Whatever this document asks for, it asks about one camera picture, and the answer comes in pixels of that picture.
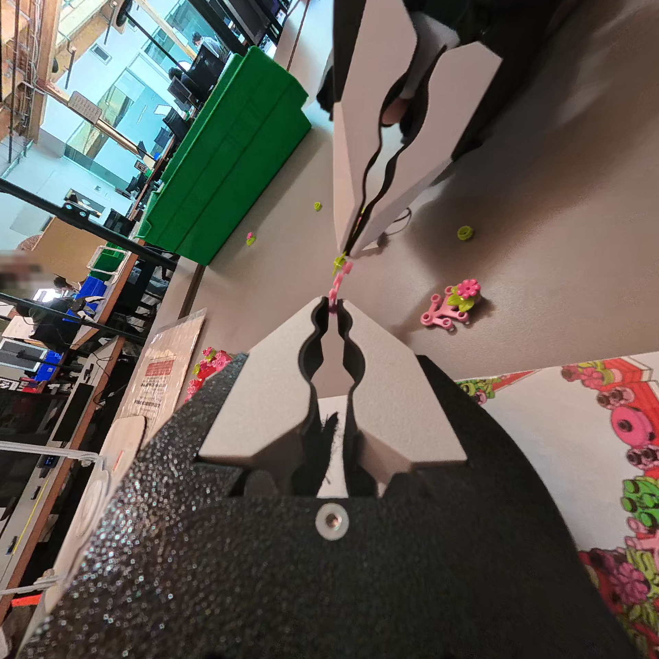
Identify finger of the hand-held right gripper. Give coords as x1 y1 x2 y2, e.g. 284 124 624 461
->
349 42 504 256
332 0 419 255

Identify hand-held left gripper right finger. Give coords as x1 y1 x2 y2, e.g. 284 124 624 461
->
336 298 469 498

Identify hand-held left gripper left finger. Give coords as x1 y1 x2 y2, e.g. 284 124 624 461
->
197 297 330 497

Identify pink lego stem piece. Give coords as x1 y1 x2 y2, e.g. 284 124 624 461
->
328 260 356 316

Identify red pink lego heart build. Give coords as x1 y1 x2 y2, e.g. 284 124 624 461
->
184 346 233 402

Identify pink lego plate with flower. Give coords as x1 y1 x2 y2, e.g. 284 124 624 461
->
419 278 483 331

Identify lego instruction booklet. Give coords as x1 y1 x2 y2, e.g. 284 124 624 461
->
455 351 659 659

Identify person's right hand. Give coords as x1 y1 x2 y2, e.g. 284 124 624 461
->
382 93 410 127

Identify laminated paper sheet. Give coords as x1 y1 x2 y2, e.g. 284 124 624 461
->
114 308 208 428

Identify white flat pad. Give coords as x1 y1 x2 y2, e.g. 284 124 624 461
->
44 414 150 613

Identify green plastic bin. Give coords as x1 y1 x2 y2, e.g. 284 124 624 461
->
135 45 313 267

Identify blue storage bin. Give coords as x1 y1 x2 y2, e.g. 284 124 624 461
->
35 350 63 383
81 275 107 313

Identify black metal beam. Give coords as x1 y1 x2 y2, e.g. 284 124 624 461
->
0 292 150 346
0 177 180 271

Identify small green storage bin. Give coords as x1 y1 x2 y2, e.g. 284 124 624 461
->
88 245 129 282

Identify black white tool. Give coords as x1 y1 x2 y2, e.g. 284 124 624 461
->
64 294 104 322

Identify black monitor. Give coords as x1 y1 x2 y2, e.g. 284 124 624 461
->
0 383 96 516

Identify white hanging sign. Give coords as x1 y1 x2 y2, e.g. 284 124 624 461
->
67 92 103 124

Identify white cable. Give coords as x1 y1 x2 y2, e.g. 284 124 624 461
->
0 573 70 600
0 440 106 466

